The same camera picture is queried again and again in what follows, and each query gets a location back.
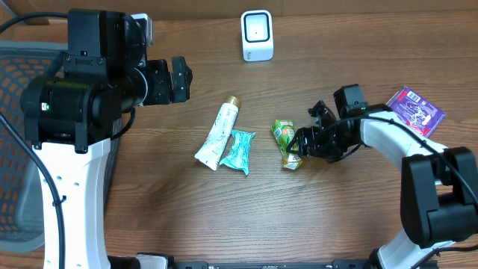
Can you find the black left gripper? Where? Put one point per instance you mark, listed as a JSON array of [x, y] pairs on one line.
[[165, 93]]

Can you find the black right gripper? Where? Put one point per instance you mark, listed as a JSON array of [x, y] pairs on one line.
[[314, 134]]

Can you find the green juice pouch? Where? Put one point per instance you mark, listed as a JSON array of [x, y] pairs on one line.
[[283, 131]]

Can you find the teal snack wrapper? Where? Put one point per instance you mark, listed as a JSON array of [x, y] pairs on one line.
[[238, 156]]

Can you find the white tube gold cap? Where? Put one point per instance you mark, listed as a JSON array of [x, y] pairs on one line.
[[213, 147]]

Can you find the purple pad package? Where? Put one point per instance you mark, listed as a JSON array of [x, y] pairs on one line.
[[416, 111]]

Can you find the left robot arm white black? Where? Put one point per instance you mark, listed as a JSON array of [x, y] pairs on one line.
[[72, 122]]

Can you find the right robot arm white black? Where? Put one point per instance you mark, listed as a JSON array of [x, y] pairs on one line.
[[438, 195]]

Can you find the white barcode scanner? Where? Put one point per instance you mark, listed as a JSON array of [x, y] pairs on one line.
[[257, 35]]

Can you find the black mesh basket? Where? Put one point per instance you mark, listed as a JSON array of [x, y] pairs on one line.
[[21, 195]]

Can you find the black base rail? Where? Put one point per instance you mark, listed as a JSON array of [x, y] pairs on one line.
[[336, 264]]

